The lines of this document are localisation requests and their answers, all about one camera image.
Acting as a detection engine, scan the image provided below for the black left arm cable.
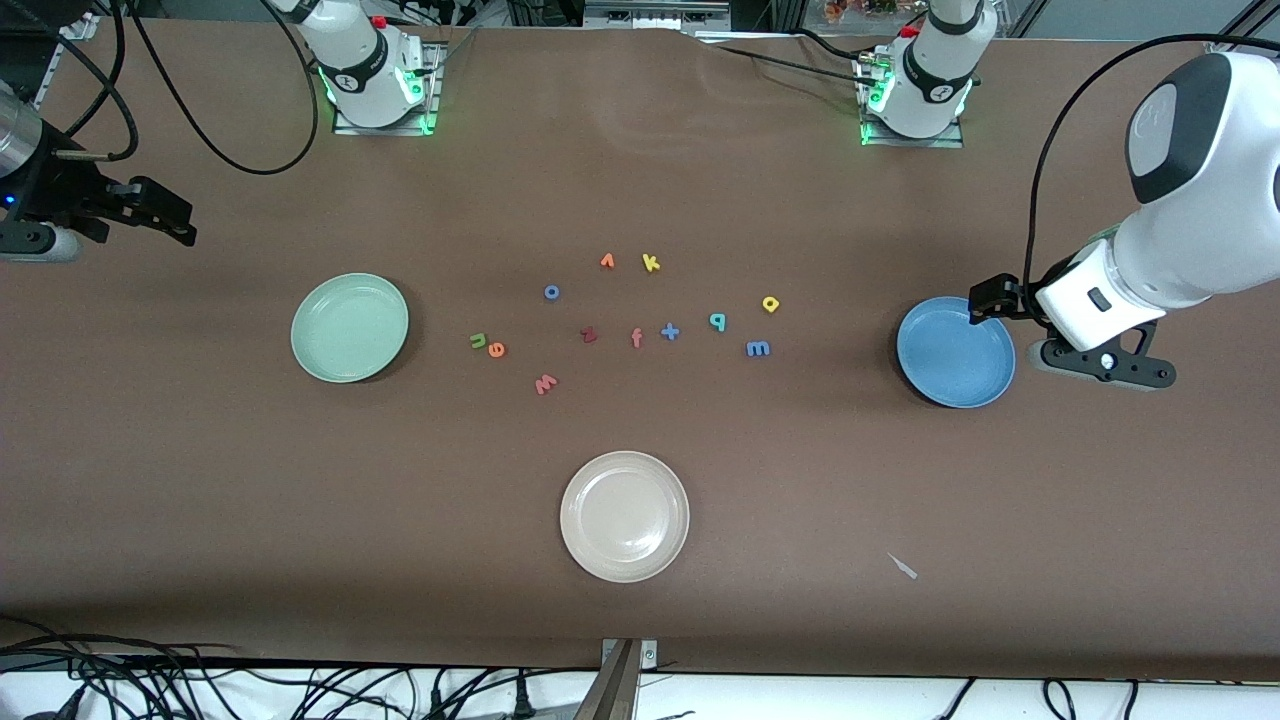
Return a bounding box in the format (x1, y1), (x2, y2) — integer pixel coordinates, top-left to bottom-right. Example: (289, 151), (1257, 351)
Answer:
(1022, 32), (1280, 293)

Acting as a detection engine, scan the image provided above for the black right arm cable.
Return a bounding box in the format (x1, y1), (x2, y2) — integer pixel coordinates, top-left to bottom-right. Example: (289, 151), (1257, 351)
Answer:
(45, 0), (141, 163)
(128, 0), (321, 177)

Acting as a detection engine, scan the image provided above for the off-white plate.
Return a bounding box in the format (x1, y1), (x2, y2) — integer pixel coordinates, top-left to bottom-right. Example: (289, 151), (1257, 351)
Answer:
(560, 450), (691, 584)

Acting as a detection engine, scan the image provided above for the black cable on table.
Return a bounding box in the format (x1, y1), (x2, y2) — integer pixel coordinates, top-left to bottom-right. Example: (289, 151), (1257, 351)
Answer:
(700, 28), (881, 86)

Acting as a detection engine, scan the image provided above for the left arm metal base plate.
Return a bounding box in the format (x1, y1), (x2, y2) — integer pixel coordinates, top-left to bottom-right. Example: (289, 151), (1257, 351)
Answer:
(858, 50), (966, 149)

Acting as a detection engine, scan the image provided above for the grey metal box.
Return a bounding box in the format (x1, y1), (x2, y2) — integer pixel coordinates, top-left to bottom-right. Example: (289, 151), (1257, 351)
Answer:
(585, 0), (731, 29)

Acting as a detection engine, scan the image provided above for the pale green plate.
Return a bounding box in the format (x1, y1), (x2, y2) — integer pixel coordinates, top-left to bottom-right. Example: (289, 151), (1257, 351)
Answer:
(290, 272), (410, 384)

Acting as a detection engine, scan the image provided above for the blue plate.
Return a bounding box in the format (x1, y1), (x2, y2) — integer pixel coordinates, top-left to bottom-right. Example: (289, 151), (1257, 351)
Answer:
(896, 296), (1017, 409)

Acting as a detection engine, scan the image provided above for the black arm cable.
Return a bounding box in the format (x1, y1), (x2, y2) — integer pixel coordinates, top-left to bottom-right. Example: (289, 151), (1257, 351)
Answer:
(1022, 32), (1280, 293)
(128, 0), (321, 177)
(45, 0), (141, 163)

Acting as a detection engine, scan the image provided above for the aluminium frame profile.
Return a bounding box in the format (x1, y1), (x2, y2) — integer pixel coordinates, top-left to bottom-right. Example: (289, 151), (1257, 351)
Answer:
(35, 12), (101, 106)
(1205, 0), (1280, 66)

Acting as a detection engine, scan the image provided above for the grey metal bar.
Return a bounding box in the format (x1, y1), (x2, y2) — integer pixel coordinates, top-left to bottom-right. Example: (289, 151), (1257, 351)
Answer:
(573, 640), (641, 720)

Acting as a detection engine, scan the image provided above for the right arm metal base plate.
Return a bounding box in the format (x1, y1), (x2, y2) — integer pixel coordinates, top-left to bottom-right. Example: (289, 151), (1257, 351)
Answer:
(333, 42), (443, 136)

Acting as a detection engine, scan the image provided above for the tangle of black cables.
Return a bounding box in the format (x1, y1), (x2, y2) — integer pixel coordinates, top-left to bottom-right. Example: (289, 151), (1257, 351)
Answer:
(0, 615), (601, 720)

